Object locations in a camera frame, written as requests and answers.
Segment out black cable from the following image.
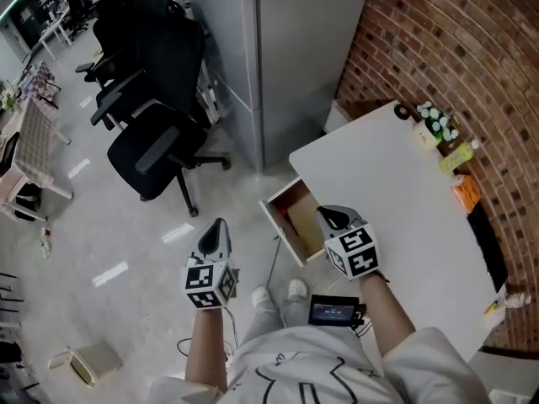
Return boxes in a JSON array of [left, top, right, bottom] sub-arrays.
[[176, 306, 242, 366]]

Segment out person's white right shoe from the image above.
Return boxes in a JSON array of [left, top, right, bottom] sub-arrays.
[[286, 278, 310, 300]]

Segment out small litter on floor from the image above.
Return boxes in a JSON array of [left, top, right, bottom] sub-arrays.
[[39, 226, 54, 260]]

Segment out white cable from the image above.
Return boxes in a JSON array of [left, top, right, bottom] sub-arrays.
[[323, 273, 344, 296]]

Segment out person's right forearm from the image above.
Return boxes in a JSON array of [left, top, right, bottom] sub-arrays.
[[359, 273, 419, 364]]

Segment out black screen device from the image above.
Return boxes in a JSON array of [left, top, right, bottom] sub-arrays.
[[307, 294, 367, 328]]

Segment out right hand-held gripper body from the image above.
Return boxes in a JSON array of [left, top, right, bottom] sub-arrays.
[[323, 223, 381, 283]]

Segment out black metal rack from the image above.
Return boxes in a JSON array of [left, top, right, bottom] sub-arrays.
[[0, 270, 25, 328]]

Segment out black office chair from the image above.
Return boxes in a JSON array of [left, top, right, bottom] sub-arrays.
[[74, 0, 208, 130], [66, 0, 93, 40], [89, 102, 232, 219]]

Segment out grey floor cable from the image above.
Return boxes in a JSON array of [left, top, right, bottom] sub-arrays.
[[265, 237, 283, 289]]

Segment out small white bottle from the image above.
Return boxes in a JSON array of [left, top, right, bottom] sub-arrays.
[[504, 292, 533, 309]]

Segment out white pot of flowers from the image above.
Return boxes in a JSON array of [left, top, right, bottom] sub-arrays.
[[412, 100, 461, 151]]

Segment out person's white printed shirt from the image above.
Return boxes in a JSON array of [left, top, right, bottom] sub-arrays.
[[148, 325, 493, 404]]

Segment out orange-handled screwdriver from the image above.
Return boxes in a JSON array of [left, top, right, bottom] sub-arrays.
[[275, 207, 302, 239]]

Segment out person's grey trousers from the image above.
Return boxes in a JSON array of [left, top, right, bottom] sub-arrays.
[[241, 294, 313, 345]]

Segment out white box under desk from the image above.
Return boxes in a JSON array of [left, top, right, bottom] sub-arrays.
[[323, 98, 351, 135]]

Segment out person's white left shoe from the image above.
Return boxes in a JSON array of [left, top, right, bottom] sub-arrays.
[[250, 284, 273, 309]]

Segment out person's left forearm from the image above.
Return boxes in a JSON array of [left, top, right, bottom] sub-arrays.
[[184, 306, 232, 394]]

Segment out white table with cloth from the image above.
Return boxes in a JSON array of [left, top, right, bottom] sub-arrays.
[[0, 98, 76, 223]]

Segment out yellow-green drink bottle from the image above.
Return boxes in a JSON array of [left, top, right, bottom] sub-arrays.
[[438, 138, 483, 174]]

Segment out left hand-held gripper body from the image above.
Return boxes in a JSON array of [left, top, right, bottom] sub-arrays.
[[179, 258, 241, 311]]

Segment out orange box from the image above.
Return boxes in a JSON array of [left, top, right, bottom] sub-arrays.
[[451, 174, 483, 215]]

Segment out black keyboard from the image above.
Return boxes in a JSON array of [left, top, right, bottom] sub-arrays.
[[467, 203, 510, 295]]

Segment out plain white table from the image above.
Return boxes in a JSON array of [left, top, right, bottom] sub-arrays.
[[38, 3, 76, 61]]

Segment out grey metal cabinet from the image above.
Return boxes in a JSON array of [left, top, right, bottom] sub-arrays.
[[190, 0, 375, 173]]

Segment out checked basket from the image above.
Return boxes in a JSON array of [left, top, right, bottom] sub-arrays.
[[22, 60, 62, 103]]

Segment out person's white shoe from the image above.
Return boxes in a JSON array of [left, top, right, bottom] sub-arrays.
[[286, 278, 310, 300], [250, 284, 273, 309]]

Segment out white step stool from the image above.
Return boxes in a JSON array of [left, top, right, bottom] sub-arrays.
[[47, 338, 124, 390]]

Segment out wooden drawer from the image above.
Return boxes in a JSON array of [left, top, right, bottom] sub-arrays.
[[258, 175, 328, 268]]

